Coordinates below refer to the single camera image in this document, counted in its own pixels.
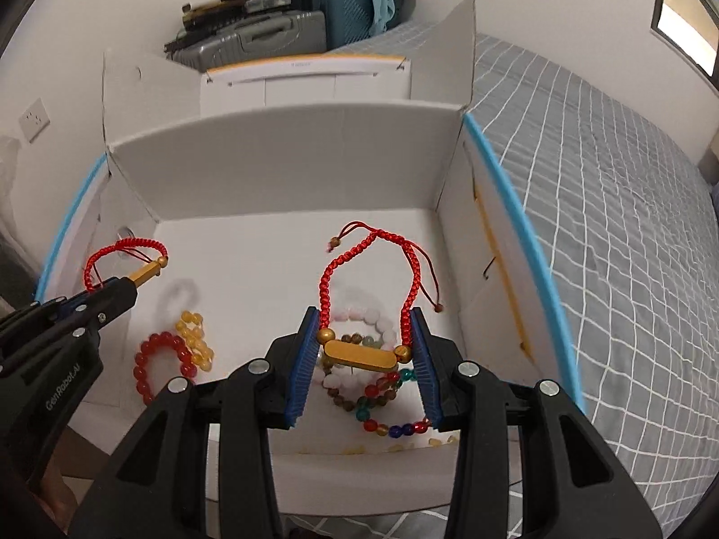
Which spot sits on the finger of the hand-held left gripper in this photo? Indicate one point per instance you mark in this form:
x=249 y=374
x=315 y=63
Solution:
x=45 y=320
x=112 y=300

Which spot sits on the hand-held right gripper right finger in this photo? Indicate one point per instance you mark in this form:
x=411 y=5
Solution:
x=428 y=376

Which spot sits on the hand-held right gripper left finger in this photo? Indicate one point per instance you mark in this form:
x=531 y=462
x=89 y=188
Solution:
x=300 y=376

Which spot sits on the white cardboard box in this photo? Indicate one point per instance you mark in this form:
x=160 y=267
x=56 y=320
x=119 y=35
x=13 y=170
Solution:
x=281 y=179

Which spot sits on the person's left forearm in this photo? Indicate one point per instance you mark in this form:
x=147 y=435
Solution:
x=62 y=494

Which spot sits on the grey hard suitcase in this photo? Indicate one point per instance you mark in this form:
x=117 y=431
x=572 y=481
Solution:
x=264 y=39

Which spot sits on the pile of dark boxes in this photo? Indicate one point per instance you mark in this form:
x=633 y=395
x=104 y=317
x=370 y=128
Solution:
x=236 y=0

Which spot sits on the teal hard suitcase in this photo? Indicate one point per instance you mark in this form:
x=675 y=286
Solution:
x=342 y=8

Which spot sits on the teal cloth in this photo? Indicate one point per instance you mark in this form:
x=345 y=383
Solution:
x=381 y=3

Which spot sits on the dark framed window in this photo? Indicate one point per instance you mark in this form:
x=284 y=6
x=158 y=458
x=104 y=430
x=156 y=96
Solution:
x=685 y=22

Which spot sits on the white wall socket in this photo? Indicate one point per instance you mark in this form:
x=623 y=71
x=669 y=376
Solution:
x=33 y=119

